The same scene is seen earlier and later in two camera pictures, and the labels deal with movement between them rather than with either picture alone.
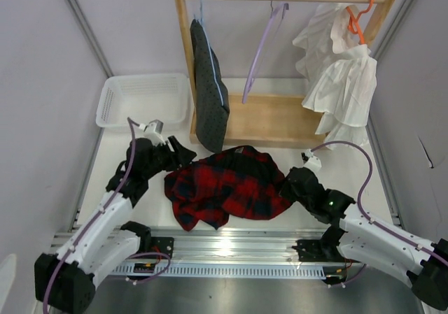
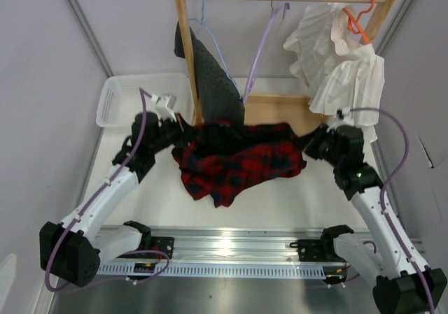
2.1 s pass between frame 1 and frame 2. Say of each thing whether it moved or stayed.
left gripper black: moved
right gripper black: moved
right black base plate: stayed
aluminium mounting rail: stayed
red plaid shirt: moved
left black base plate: stayed
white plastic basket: stayed
